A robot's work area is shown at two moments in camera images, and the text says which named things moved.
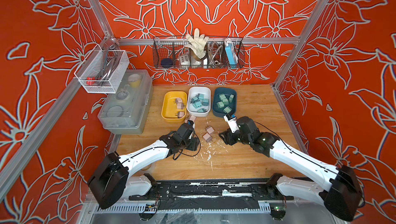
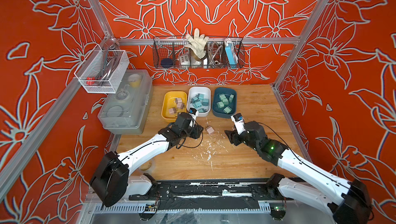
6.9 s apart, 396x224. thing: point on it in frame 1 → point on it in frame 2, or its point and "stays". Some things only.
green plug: [231, 98] stays
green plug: [220, 104] stays
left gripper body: [191, 144] → [192, 132]
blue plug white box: [205, 102] stays
